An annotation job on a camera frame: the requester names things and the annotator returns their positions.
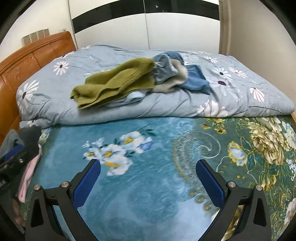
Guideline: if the pink cloth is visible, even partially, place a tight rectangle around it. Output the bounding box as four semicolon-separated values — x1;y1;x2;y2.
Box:
17;147;43;202

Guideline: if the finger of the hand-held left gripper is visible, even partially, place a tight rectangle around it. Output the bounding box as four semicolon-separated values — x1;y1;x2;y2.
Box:
0;144;39;172

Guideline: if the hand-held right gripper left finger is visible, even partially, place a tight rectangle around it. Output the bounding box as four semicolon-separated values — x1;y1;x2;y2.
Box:
25;159;102;241

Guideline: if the dark grey cloth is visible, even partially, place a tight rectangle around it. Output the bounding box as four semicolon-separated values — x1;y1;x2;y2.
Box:
18;125;43;158

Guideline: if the grey-blue floral quilt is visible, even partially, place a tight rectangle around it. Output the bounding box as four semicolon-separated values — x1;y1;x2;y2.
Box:
16;45;295;128

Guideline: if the wall switch panel row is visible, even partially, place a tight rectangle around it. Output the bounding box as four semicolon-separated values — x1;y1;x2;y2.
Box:
21;28;50;45

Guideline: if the wooden bed headboard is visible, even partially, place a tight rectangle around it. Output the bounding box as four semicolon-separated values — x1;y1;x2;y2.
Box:
0;31;78;145

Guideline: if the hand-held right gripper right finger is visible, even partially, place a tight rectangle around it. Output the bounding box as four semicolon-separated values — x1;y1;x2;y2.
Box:
195;159;272;241

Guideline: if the grey-blue satin garment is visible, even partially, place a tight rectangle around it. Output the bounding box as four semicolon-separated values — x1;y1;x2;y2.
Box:
151;54;180;85

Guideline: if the beige fleece garment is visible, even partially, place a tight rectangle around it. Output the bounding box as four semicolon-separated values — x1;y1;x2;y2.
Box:
153;59;188;93

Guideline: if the olive green fleece garment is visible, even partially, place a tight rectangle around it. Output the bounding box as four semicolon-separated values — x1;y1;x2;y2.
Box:
70;57;155;110

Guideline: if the light grey cloth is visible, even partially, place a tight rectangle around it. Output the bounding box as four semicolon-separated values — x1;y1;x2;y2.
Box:
0;129;25;156

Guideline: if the white wardrobe with black stripe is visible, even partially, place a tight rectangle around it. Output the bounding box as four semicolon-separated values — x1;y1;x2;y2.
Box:
68;0;221;55

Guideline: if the white door frame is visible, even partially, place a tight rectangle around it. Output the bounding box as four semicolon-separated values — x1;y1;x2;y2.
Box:
218;0;242;56

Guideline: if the teal floral blanket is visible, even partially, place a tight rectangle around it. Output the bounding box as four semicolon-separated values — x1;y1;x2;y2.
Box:
18;115;296;241

